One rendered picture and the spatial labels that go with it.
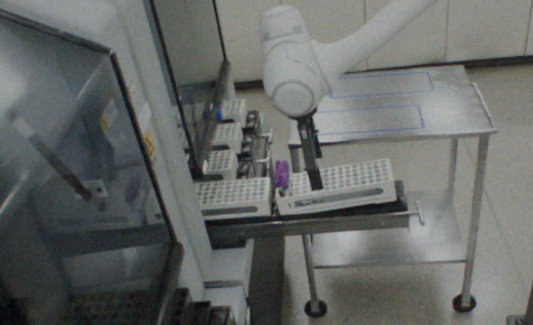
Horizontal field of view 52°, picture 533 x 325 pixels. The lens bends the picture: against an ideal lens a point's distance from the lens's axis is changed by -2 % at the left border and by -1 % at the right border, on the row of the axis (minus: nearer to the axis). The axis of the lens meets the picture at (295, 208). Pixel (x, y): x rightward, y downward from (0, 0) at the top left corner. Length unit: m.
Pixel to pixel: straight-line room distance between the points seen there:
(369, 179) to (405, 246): 0.73
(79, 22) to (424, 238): 1.53
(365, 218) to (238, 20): 2.46
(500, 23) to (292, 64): 2.90
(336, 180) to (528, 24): 2.69
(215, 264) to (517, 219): 1.62
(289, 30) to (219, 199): 0.49
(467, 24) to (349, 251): 2.11
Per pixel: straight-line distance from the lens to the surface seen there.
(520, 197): 2.82
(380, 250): 2.07
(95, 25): 0.94
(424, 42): 3.78
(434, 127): 1.72
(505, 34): 3.90
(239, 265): 1.42
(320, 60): 1.05
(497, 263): 2.46
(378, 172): 1.41
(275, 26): 1.17
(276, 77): 1.03
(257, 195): 1.42
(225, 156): 1.60
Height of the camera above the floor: 1.71
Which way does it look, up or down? 39 degrees down
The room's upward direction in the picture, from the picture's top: 8 degrees counter-clockwise
